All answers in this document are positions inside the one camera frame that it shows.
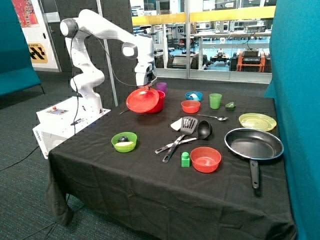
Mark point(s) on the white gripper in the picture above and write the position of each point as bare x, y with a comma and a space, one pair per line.
145, 75

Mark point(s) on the black slotted spatula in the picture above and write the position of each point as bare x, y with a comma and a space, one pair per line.
187, 127

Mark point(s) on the large red bowl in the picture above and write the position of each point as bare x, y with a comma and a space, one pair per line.
160, 104

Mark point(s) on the teal partition wall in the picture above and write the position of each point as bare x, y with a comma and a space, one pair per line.
295, 86

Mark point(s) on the white banana slice toy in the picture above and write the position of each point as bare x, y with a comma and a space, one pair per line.
124, 144

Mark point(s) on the green plastic cup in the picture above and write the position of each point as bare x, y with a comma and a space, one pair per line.
215, 100

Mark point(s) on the blue plastic bowl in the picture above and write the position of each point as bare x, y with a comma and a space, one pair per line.
194, 95

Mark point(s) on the red plastic plate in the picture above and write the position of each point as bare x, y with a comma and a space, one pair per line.
142, 100

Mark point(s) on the black frying pan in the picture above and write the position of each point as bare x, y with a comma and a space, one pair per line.
255, 146

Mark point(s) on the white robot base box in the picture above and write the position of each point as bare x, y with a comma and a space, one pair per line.
61, 121

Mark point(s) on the purple plastic cup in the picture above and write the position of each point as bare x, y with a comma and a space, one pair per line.
162, 86

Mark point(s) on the green plastic bowl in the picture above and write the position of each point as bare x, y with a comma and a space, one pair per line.
132, 137

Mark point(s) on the teal sofa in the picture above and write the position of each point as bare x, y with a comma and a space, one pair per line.
16, 70

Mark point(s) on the silver metal spoon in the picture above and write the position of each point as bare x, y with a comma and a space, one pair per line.
219, 118

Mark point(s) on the orange bowl front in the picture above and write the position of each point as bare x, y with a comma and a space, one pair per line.
205, 159

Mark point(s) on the white sponge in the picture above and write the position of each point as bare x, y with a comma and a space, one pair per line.
176, 125

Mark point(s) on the green toy block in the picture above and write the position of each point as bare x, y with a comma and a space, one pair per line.
185, 160

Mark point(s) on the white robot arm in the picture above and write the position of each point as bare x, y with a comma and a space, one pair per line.
137, 47

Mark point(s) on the black tablecloth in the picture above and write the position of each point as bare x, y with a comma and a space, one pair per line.
164, 199

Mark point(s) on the black ladle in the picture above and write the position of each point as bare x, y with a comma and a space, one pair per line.
204, 130

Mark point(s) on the green toy pepper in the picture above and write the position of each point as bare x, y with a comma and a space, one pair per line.
230, 106

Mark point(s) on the dark plum toy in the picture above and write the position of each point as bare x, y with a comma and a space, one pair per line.
123, 139

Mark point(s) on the small orange bowl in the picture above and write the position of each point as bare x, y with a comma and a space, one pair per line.
190, 106

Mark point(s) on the yellow plastic plate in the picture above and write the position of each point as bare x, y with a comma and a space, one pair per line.
257, 121

